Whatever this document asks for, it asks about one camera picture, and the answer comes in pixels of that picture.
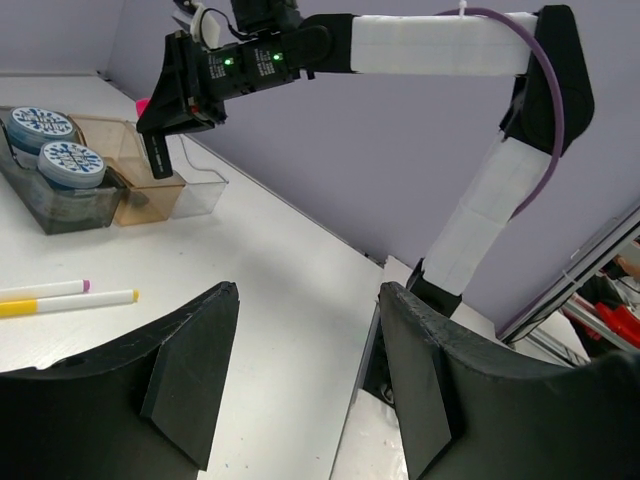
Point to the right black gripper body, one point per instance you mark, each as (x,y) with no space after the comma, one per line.
(234,70)

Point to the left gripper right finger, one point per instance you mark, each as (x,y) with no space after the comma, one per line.
(469,408)

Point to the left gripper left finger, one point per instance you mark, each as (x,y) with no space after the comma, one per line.
(142,406)

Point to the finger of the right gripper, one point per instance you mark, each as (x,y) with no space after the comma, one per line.
(179,103)

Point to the pink highlighter cap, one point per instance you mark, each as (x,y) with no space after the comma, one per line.
(141,105)

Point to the black pink highlighter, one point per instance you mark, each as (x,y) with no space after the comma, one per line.
(158,155)

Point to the blue white round jar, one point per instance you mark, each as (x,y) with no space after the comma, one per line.
(30,127)

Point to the black green highlighter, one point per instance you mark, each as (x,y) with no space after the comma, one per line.
(129,196)

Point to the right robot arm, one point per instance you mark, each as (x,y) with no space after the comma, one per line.
(331,177)

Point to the clear plastic bin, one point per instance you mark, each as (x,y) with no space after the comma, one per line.
(203,185)

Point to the pink cap marker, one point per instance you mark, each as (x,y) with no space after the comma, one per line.
(48,290)

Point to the dark grey plastic bin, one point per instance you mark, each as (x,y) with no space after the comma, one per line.
(56,209)

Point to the cluttered background shelving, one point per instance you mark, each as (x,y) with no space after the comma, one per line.
(600,317)

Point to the yellow end marker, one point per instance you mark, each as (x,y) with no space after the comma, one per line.
(84,301)

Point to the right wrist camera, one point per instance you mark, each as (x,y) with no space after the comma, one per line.
(194,18)

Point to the aluminium side rail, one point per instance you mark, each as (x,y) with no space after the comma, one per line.
(607,242)

